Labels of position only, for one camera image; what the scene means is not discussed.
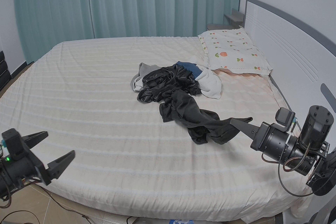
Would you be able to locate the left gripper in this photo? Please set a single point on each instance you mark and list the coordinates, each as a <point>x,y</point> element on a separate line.
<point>23,167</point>

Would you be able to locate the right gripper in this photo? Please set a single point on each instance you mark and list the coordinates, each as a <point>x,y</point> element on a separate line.
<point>273,144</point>

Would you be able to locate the black T-shirt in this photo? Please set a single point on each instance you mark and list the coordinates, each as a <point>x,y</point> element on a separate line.
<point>189,112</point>

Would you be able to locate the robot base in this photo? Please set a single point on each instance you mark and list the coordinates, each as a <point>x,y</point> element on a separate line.
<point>181,222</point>

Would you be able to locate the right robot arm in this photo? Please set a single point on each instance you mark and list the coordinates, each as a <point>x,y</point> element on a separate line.
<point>316,123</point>

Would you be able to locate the bed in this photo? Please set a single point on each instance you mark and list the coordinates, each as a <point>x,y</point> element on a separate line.
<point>105,99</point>

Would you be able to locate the pile of clothes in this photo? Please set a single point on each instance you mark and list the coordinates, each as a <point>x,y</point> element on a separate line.
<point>162,78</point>

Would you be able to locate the white printed pillow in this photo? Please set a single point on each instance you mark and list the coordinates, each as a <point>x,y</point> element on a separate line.
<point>231,49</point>

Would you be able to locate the black chest of drawers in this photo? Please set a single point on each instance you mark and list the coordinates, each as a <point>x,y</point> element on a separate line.
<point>4,73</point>

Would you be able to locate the grey bedside table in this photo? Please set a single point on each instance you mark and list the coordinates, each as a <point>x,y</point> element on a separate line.
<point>236,17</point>

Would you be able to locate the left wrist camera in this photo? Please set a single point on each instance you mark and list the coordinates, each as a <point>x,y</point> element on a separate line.
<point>14,143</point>

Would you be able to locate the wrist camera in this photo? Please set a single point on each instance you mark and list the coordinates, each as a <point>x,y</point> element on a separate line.
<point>14,143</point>
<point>284,116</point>

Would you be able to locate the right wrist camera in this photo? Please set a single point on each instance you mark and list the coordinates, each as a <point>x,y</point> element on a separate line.
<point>284,116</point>

